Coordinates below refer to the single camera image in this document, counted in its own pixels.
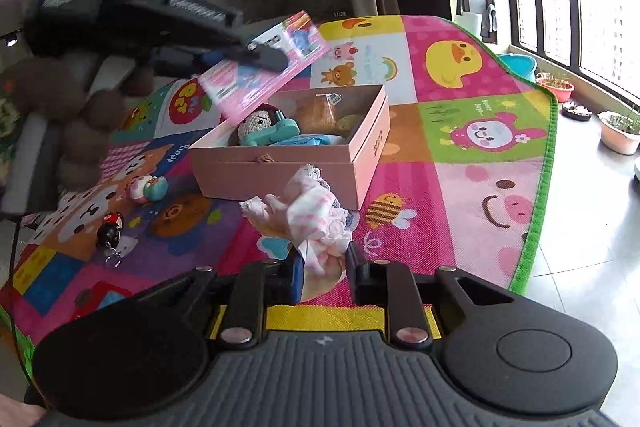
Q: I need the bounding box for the pink white lace cloth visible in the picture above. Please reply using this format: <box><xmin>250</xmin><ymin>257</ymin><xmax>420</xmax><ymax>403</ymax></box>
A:
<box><xmin>240</xmin><ymin>165</ymin><xmax>352</xmax><ymax>301</ymax></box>

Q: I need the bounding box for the pink picture book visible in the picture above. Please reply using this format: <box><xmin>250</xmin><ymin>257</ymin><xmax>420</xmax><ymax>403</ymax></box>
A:
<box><xmin>198</xmin><ymin>11</ymin><xmax>329</xmax><ymax>124</ymax></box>

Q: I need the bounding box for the crochet doll red hat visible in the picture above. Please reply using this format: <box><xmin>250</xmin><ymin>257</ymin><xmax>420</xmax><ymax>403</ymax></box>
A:
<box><xmin>232</xmin><ymin>104</ymin><xmax>285</xmax><ymax>146</ymax></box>

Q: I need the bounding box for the blue white mask packet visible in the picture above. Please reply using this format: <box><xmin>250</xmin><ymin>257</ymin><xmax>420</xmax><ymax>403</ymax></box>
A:
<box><xmin>273</xmin><ymin>134</ymin><xmax>346</xmax><ymax>146</ymax></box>

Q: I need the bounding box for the pink green pig toy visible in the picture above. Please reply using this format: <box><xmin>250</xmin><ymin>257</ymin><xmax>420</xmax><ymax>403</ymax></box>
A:
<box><xmin>126</xmin><ymin>174</ymin><xmax>169</xmax><ymax>205</ymax></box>

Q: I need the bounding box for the black red doll keychain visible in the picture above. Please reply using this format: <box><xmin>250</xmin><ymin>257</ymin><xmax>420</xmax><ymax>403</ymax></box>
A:
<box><xmin>96</xmin><ymin>212</ymin><xmax>124</xmax><ymax>268</ymax></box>

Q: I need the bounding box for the teal plastic holder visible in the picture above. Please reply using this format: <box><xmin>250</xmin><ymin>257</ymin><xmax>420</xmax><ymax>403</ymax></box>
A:
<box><xmin>247</xmin><ymin>118</ymin><xmax>299</xmax><ymax>146</ymax></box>

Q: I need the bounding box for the bread bun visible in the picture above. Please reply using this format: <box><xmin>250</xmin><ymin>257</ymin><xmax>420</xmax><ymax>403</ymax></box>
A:
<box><xmin>293</xmin><ymin>93</ymin><xmax>342</xmax><ymax>134</ymax></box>

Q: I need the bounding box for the yellow cat toy case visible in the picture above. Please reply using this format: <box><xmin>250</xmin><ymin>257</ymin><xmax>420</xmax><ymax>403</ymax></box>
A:
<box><xmin>335</xmin><ymin>114</ymin><xmax>364</xmax><ymax>138</ymax></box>

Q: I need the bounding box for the left hand dark glove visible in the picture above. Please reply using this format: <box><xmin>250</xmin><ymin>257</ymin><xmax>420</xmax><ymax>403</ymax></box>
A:
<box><xmin>1</xmin><ymin>57</ymin><xmax>154</xmax><ymax>192</ymax></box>

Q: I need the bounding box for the pink cardboard box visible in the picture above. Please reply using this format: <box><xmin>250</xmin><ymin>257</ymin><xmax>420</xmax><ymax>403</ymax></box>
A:
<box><xmin>189</xmin><ymin>84</ymin><xmax>390</xmax><ymax>210</ymax></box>

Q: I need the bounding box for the colourful cartoon play mat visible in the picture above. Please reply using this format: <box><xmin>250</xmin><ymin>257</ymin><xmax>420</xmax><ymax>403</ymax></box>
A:
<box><xmin>1</xmin><ymin>16</ymin><xmax>558</xmax><ymax>360</ymax></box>

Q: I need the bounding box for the teal basin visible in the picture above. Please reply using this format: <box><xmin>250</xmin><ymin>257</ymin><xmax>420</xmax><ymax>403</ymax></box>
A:
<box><xmin>498</xmin><ymin>53</ymin><xmax>537</xmax><ymax>82</ymax></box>

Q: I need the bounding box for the red flower pot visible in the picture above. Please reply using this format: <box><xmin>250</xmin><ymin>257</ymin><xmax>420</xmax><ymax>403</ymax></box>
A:
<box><xmin>536</xmin><ymin>72</ymin><xmax>575</xmax><ymax>104</ymax></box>

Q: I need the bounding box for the white flower pot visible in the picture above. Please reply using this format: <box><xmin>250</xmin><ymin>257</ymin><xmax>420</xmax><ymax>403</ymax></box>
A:
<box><xmin>598</xmin><ymin>109</ymin><xmax>640</xmax><ymax>156</ymax></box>

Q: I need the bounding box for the black cable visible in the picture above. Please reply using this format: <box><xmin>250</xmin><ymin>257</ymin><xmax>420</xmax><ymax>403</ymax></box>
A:
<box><xmin>6</xmin><ymin>215</ymin><xmax>32</xmax><ymax>383</ymax></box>

